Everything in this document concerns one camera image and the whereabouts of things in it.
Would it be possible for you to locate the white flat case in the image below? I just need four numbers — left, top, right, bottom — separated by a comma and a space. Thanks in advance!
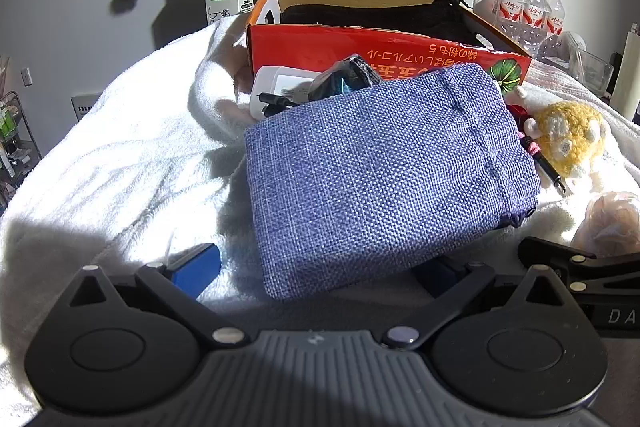
249, 66, 321, 124

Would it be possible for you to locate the red cardboard box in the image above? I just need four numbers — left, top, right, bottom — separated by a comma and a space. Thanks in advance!
245, 0, 532, 100

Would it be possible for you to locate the white round speaker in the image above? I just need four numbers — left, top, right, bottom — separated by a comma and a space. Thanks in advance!
552, 31, 586, 62

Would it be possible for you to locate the black shiny packet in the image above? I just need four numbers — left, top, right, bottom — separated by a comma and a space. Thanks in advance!
307, 54, 383, 102

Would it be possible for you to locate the black clip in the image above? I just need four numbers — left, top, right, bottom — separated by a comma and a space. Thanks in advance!
256, 92, 301, 118

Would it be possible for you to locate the metal storage rack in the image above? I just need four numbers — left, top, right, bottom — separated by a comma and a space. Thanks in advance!
0, 57, 43, 208

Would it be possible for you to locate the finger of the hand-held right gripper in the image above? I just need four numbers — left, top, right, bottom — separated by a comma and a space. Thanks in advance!
517, 236, 640, 294

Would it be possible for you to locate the pack of water bottles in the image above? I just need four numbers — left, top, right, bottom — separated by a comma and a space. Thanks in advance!
472, 0, 568, 58

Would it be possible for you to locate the blue burlap drawstring pouch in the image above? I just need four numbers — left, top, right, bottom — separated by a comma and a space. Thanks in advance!
244, 63, 542, 303

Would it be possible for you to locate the white towel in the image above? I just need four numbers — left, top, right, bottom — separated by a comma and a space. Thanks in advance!
0, 12, 640, 408

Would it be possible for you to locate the yellow crochet toy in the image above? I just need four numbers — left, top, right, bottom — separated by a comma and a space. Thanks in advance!
525, 101, 608, 180

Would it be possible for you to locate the black pen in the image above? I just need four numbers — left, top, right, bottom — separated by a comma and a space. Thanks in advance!
530, 152, 568, 196

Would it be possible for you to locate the red small trinket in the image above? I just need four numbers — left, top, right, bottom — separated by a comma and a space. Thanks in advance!
505, 104, 538, 132

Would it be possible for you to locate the black cloth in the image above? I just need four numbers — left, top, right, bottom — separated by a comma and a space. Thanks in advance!
279, 0, 481, 45

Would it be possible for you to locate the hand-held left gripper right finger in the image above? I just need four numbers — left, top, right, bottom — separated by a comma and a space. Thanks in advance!
383, 257, 577, 351

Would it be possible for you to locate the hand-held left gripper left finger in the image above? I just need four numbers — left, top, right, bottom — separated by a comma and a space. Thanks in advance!
65, 243, 251, 351

